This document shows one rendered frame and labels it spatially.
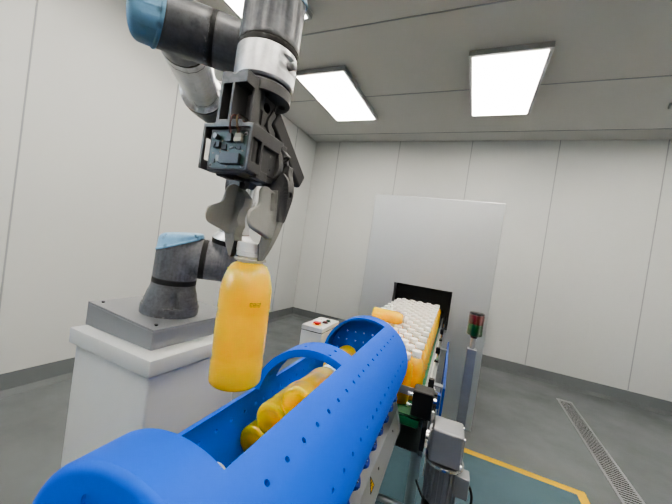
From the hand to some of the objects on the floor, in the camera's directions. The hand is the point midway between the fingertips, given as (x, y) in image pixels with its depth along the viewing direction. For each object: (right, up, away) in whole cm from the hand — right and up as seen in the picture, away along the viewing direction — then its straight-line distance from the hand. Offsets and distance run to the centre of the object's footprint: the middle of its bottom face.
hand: (250, 248), depth 41 cm
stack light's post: (+55, -152, +96) cm, 188 cm away
